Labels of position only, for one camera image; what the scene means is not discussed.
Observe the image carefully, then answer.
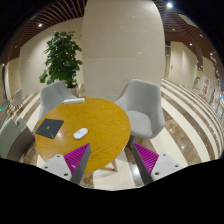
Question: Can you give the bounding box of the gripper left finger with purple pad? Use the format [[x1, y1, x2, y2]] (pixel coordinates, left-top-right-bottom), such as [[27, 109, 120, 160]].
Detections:
[[42, 144, 91, 185]]

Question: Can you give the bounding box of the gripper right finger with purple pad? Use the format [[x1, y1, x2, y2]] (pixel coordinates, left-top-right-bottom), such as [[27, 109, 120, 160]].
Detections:
[[132, 143, 182, 185]]

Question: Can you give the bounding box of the white computer mouse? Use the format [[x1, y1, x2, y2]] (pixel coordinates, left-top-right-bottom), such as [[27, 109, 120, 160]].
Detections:
[[73, 128, 88, 140]]

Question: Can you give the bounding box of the round wooden table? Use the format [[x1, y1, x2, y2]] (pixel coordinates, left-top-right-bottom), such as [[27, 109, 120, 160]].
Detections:
[[35, 98, 130, 176]]

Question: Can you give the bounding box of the grey chair left foreground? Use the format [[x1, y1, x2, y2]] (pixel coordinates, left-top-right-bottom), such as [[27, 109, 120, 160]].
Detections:
[[0, 118, 34, 161]]

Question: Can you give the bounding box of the grey chair right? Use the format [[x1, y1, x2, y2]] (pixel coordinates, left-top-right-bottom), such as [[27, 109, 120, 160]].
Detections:
[[116, 79, 165, 139]]

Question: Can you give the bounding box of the grey chair left back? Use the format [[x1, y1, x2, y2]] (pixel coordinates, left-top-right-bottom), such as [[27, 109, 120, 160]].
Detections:
[[39, 81, 85, 121]]

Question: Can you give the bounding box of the white plant pot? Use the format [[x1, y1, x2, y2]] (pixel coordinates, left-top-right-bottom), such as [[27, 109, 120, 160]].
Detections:
[[70, 85, 79, 96]]

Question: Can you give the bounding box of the distant grey chair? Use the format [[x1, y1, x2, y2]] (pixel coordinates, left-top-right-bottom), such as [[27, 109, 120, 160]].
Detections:
[[11, 89, 23, 110]]

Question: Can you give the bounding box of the red white poster stand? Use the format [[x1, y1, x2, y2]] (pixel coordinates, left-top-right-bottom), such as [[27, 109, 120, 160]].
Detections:
[[201, 76, 210, 99]]

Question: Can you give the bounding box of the large green potted plant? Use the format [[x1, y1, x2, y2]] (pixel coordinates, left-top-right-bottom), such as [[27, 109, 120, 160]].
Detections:
[[39, 31, 82, 88]]

